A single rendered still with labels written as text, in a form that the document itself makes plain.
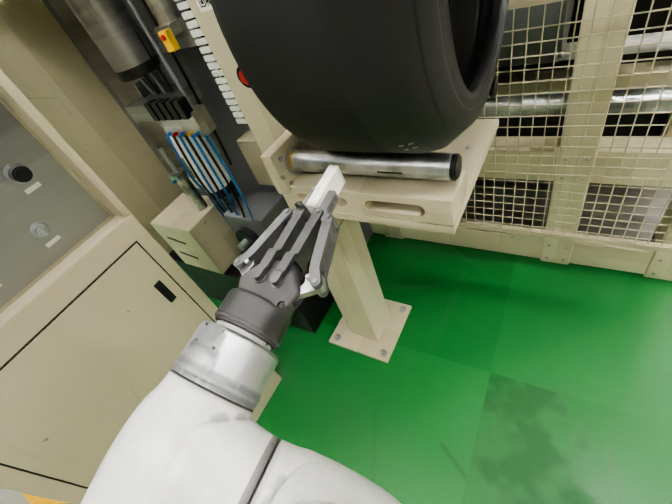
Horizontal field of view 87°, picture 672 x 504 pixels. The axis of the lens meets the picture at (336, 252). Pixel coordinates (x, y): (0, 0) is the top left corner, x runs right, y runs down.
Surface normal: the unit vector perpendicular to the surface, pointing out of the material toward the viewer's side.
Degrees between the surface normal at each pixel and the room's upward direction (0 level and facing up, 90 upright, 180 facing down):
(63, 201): 90
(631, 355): 0
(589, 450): 0
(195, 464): 34
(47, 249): 90
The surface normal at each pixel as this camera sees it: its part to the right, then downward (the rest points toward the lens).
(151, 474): 0.17, -0.39
